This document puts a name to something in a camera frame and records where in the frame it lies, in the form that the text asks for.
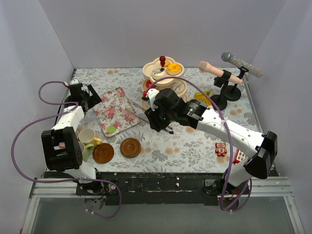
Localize yellow glazed donut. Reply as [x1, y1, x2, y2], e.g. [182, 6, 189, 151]
[166, 63, 182, 76]

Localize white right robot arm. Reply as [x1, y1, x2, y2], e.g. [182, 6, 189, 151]
[143, 88, 277, 194]

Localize green cup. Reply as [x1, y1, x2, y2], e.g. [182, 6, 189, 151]
[82, 144, 94, 161]

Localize pink microphone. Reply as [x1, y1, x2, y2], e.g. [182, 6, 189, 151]
[198, 61, 242, 84]

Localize floral serving tray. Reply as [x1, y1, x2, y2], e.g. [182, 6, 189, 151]
[93, 87, 140, 137]

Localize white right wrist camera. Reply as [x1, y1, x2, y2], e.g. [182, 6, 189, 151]
[142, 88, 159, 111]

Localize cream three-tier dessert stand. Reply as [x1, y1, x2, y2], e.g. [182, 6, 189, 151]
[141, 56, 188, 102]

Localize black microphone stand rear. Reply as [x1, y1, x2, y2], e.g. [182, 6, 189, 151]
[224, 66, 249, 101]

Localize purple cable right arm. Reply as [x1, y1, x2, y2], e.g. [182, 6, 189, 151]
[142, 77, 253, 212]

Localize brown wooden coaster near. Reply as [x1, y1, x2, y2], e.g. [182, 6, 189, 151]
[93, 143, 115, 164]

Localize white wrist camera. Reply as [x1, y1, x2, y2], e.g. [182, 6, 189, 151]
[142, 88, 159, 111]
[64, 78, 80, 87]

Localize metal serving tongs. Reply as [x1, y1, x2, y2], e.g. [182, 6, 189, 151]
[130, 101, 174, 135]

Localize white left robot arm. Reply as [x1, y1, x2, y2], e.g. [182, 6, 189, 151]
[41, 79, 104, 195]

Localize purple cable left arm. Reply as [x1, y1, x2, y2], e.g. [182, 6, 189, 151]
[11, 80, 122, 219]

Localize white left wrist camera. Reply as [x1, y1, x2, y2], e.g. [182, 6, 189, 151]
[64, 78, 80, 87]

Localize floral tablecloth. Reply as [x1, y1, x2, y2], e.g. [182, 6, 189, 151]
[47, 67, 271, 174]

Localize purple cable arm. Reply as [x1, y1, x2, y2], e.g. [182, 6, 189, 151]
[11, 80, 122, 219]
[142, 77, 253, 212]

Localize red toy window block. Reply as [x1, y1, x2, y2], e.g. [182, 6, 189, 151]
[233, 149, 246, 164]

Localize yellow toy window block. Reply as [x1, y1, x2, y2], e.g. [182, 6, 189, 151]
[194, 92, 212, 106]

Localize silver glitter microphone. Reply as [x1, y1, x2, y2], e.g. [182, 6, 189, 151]
[221, 52, 263, 78]

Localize green round biscuit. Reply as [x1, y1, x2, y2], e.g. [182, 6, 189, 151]
[107, 125, 116, 134]

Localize white donut with chocolate square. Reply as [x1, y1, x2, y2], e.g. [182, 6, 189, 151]
[151, 68, 166, 80]

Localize brown wooden coaster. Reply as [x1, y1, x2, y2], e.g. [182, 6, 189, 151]
[93, 143, 115, 164]
[120, 138, 141, 158]

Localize yellow cup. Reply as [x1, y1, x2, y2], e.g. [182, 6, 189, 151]
[78, 128, 103, 146]

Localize black microphone stand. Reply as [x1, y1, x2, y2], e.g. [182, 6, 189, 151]
[224, 66, 249, 101]
[210, 77, 229, 111]

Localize white donut chocolate stripes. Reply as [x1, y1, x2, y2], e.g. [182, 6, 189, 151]
[171, 81, 185, 93]

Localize black microphone stand front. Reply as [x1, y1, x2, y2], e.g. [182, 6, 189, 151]
[210, 77, 229, 111]

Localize red glazed donut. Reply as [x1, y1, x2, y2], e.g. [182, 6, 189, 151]
[142, 79, 152, 91]

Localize red owl toy figure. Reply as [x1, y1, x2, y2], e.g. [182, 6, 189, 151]
[215, 142, 227, 157]

